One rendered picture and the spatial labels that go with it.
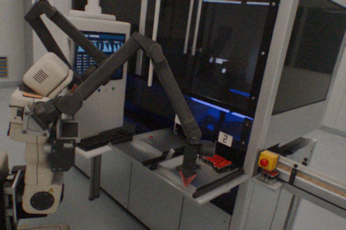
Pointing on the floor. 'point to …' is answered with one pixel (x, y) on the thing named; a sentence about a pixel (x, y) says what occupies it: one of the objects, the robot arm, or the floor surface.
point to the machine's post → (264, 108)
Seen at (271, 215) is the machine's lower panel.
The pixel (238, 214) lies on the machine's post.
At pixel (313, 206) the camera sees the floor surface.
